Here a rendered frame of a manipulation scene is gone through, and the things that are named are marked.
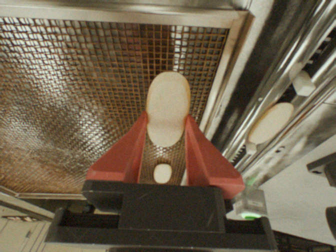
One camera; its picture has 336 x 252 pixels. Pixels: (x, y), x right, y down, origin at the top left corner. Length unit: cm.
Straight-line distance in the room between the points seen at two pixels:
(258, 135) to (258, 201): 34
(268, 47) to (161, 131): 17
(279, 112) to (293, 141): 7
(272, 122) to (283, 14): 14
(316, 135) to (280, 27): 17
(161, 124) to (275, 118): 18
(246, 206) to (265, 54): 45
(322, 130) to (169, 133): 23
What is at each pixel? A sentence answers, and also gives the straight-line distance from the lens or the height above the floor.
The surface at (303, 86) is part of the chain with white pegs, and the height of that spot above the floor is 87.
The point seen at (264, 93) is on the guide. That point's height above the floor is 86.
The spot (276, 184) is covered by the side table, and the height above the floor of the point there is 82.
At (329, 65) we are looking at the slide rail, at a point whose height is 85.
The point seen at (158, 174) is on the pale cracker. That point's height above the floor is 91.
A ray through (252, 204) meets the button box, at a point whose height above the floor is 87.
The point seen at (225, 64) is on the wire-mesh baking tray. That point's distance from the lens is 18.
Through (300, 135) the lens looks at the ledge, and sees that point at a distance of 32.
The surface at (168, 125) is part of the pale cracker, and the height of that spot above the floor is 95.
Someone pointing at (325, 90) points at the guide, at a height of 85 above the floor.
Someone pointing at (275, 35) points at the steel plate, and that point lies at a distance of 25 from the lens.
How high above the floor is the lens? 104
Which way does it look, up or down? 38 degrees down
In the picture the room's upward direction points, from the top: 167 degrees counter-clockwise
